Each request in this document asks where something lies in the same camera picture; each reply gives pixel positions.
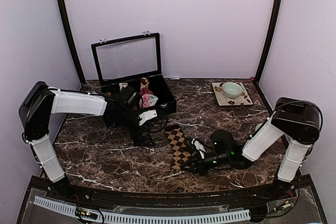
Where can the rolled cream brown sock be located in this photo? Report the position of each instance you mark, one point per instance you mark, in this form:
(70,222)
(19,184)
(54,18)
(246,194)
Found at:
(144,83)

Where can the celadon bowl on table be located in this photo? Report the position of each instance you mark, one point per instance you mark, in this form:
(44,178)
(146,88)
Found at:
(258,127)

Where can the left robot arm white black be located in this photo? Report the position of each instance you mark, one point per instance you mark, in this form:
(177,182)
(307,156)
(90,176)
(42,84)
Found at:
(40,104)

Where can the square floral ceramic plate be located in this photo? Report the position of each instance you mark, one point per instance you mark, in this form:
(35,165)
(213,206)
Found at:
(243,100)

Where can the right black frame post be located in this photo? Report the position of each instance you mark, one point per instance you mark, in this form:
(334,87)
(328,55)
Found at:
(268,40)

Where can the celadon bowl on plate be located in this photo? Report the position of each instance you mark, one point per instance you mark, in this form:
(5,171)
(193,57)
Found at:
(231,90)

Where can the rolled purple orange sock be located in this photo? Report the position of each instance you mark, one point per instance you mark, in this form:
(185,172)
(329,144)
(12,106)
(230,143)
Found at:
(145,91)

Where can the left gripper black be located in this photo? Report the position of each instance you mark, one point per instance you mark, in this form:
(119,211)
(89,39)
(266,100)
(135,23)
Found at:
(139,141)

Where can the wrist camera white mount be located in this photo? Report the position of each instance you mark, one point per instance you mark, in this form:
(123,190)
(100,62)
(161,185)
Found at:
(146,116)
(199,147)

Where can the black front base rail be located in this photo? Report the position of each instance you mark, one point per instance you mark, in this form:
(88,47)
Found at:
(177,189)

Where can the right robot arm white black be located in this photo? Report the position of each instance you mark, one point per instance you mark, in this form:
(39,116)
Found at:
(301,121)

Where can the black frame post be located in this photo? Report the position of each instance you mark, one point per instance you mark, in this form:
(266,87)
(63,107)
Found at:
(70,40)
(268,40)

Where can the black glass-lid storage box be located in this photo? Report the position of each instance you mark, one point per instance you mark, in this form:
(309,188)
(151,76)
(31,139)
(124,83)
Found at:
(128,60)

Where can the rolled white brown sock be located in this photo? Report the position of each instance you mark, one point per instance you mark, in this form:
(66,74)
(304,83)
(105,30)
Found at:
(122,85)

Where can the brown argyle sock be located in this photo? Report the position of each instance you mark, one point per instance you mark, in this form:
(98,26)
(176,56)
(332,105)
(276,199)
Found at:
(180,146)

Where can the pink mint patterned sock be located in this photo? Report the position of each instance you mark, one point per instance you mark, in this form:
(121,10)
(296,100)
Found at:
(148,100)

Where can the white slotted cable duct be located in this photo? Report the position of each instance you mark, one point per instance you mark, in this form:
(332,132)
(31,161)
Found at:
(147,216)

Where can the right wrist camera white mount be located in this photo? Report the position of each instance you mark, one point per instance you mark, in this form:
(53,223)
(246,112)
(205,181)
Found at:
(199,147)

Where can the left black frame post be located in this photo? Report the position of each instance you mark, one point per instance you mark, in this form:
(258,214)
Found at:
(70,40)

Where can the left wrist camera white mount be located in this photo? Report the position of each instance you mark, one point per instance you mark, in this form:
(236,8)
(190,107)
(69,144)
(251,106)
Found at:
(146,116)

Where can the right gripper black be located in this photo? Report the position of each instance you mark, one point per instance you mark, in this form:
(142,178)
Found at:
(199,168)

